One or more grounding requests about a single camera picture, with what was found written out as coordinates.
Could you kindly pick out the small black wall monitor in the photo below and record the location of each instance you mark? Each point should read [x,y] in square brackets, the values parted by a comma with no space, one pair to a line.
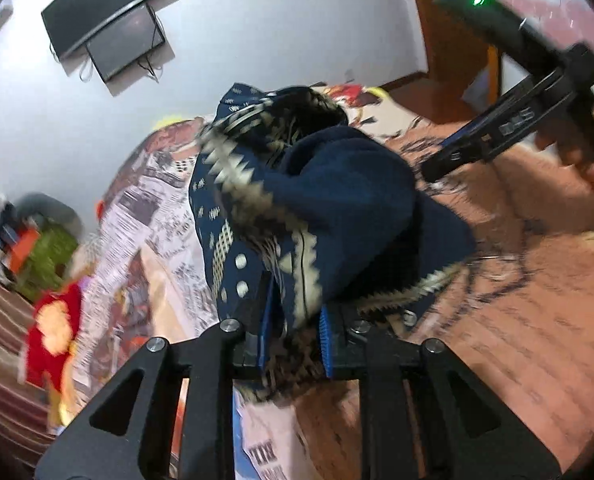
[128,39]

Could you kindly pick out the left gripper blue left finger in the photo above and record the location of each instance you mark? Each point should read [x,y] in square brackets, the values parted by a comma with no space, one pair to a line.
[223,355]

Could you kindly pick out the red plush toy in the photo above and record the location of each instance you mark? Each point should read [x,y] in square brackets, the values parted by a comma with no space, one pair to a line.
[55,323]

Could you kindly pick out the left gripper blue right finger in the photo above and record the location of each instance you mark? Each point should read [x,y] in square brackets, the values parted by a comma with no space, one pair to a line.
[354,349]

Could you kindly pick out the green patterned storage box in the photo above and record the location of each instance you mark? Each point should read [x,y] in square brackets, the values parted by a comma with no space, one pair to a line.
[44,269]

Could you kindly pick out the red gold striped curtain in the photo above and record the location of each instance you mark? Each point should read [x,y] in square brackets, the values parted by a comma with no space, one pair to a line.
[23,407]

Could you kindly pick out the printed newspaper pattern bedspread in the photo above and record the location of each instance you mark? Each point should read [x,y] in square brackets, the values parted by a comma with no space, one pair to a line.
[496,259]

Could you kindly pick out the navy patterned hooded garment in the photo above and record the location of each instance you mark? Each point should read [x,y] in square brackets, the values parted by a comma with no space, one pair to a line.
[284,184]

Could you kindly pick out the yellow plush blanket edge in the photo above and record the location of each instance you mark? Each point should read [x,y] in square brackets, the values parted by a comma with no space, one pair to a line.
[170,121]

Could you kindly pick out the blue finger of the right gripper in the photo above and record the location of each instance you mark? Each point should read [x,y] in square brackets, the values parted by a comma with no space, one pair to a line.
[451,157]
[489,122]

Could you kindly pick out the wooden wardrobe with cabinets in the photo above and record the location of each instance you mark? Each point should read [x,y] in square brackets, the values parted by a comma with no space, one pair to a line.
[455,57]

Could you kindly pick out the orange box on pile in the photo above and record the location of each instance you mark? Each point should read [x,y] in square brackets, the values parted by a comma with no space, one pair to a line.
[22,250]

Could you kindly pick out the grey plush pillow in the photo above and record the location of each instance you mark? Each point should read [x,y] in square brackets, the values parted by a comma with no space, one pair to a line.
[39,204]

